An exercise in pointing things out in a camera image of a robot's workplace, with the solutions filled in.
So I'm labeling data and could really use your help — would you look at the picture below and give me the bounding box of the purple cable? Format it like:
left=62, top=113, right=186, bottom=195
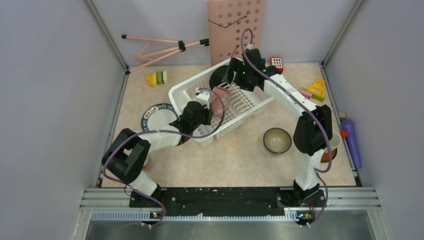
left=240, top=28, right=333, bottom=228
left=101, top=87, right=227, bottom=229

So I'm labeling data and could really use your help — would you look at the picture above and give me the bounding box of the green toy brick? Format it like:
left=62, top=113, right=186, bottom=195
left=301, top=87, right=325, bottom=102

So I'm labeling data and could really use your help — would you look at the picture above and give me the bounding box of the pink pegboard panel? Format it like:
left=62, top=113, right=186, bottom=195
left=206, top=0, right=266, bottom=66

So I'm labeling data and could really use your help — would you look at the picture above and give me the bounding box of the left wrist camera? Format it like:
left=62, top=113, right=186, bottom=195
left=195, top=91, right=211, bottom=109

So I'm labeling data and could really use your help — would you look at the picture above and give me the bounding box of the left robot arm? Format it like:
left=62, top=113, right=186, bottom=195
left=101, top=101, right=213, bottom=207

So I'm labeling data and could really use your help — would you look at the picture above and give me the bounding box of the pink toy brick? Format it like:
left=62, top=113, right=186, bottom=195
left=299, top=90, right=313, bottom=100

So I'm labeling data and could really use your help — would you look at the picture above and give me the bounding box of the striped toy block stack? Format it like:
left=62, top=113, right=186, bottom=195
left=146, top=71, right=168, bottom=88

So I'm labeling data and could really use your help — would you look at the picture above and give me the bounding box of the red toy block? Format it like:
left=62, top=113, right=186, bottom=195
left=269, top=56, right=284, bottom=73

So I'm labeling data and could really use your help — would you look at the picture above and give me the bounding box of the pink mug white inside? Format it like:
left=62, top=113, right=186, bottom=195
left=142, top=156, right=153, bottom=172

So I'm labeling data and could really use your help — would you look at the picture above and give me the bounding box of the white plastic dish rack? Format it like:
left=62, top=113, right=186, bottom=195
left=168, top=57, right=276, bottom=148

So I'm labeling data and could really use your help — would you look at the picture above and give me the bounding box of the dark bowl beige inside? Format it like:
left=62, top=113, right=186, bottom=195
left=263, top=127, right=292, bottom=154

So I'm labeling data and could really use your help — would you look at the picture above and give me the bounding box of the small red toy ball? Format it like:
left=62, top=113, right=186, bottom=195
left=340, top=130, right=348, bottom=139

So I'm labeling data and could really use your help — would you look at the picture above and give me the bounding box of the white plate green rim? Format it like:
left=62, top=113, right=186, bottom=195
left=140, top=102, right=178, bottom=132

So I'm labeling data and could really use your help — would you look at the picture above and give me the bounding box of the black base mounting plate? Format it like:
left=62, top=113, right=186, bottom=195
left=128, top=186, right=327, bottom=210

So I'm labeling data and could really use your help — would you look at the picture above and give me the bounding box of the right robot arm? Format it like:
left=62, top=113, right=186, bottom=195
left=224, top=48, right=333, bottom=206

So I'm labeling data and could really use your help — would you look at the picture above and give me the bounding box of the pink folding tripod stand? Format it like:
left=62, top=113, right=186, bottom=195
left=121, top=34, right=210, bottom=75

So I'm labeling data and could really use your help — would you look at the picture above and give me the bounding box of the purple toy handle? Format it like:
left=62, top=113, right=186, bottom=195
left=341, top=119, right=362, bottom=169

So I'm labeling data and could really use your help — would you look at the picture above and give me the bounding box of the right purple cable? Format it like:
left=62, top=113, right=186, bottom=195
left=240, top=28, right=333, bottom=228

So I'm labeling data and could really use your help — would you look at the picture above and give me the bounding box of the cream cup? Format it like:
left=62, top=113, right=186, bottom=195
left=329, top=130, right=342, bottom=151

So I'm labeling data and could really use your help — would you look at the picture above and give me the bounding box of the orange saucer plate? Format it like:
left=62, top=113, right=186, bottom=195
left=320, top=147, right=338, bottom=164

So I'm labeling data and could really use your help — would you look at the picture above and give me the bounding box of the small wooden cube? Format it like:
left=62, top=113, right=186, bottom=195
left=338, top=112, right=347, bottom=121

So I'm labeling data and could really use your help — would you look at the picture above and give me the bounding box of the yellow toy triangle block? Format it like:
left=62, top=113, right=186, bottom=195
left=308, top=79, right=326, bottom=97

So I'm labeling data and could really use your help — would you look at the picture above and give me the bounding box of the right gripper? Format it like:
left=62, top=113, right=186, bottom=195
left=221, top=58, right=254, bottom=93

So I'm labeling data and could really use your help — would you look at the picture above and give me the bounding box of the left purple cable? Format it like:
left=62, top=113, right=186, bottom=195
left=101, top=87, right=227, bottom=229

